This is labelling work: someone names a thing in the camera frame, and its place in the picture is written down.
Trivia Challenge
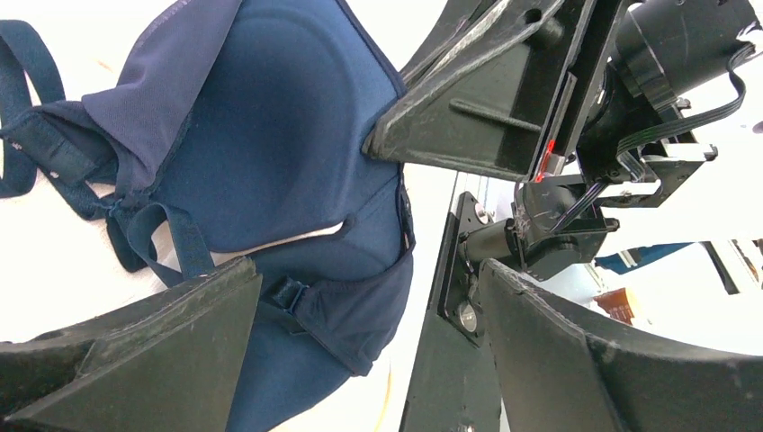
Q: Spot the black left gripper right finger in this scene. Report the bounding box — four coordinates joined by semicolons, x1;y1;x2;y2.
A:
479;259;762;431

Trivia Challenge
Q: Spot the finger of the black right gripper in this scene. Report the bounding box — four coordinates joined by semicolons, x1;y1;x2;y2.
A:
401;1;513;86

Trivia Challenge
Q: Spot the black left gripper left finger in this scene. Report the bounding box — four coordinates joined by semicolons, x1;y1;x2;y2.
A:
1;257;262;431

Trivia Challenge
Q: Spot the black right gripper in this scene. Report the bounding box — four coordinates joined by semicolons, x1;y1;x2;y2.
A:
364;1;762;280

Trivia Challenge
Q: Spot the navy blue bra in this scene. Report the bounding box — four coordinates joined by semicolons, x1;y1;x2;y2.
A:
1;1;415;431

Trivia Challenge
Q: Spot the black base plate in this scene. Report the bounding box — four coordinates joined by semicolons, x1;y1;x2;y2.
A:
399;192;503;432

